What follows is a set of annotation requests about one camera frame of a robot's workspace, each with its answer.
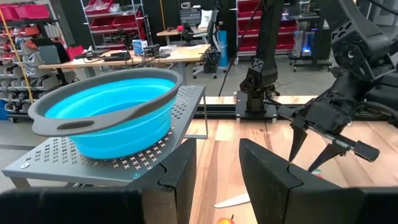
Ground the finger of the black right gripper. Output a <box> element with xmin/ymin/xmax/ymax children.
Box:
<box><xmin>288</xmin><ymin>123</ymin><xmax>309</xmax><ymax>162</ymax></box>
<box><xmin>307</xmin><ymin>142</ymin><xmax>349</xmax><ymax>173</ymax></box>

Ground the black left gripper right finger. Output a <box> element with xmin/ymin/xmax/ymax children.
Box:
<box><xmin>238</xmin><ymin>138</ymin><xmax>398</xmax><ymax>224</ymax></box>

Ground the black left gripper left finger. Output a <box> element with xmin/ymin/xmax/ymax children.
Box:
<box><xmin>0</xmin><ymin>138</ymin><xmax>198</xmax><ymax>224</ymax></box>

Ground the orange red toy pear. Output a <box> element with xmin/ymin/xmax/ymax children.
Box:
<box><xmin>216</xmin><ymin>213</ymin><xmax>236</xmax><ymax>224</ymax></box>

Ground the blue collapsible bowl grey rim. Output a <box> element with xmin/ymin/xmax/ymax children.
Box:
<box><xmin>27</xmin><ymin>67</ymin><xmax>183</xmax><ymax>160</ymax></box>

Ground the grey perforated metal shelf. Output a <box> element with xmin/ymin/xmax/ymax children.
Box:
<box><xmin>1</xmin><ymin>85</ymin><xmax>208</xmax><ymax>189</ymax></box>

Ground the blue cylinder bin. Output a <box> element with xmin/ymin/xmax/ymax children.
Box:
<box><xmin>217</xmin><ymin>30</ymin><xmax>229</xmax><ymax>68</ymax></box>

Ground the office chair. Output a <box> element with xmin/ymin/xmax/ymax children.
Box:
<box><xmin>192</xmin><ymin>9</ymin><xmax>228</xmax><ymax>79</ymax></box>

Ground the blue white box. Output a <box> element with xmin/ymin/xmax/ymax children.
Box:
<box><xmin>132</xmin><ymin>39</ymin><xmax>149</xmax><ymax>56</ymax></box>

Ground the small wooden desk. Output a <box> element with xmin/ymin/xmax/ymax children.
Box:
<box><xmin>156</xmin><ymin>27</ymin><xmax>209</xmax><ymax>45</ymax></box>

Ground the parts bin rack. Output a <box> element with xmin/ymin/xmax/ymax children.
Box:
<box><xmin>0</xmin><ymin>0</ymin><xmax>77</xmax><ymax>123</ymax></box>

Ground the blue floor bin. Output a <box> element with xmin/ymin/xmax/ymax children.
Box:
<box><xmin>0</xmin><ymin>99</ymin><xmax>9</xmax><ymax>121</ymax></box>

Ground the wire rack with red bins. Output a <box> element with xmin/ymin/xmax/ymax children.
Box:
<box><xmin>80</xmin><ymin>0</ymin><xmax>153</xmax><ymax>50</ymax></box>
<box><xmin>236</xmin><ymin>0</ymin><xmax>299</xmax><ymax>57</ymax></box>

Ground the yellow hanging cable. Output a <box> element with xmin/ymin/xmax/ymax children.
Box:
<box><xmin>0</xmin><ymin>9</ymin><xmax>35</xmax><ymax>104</ymax></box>

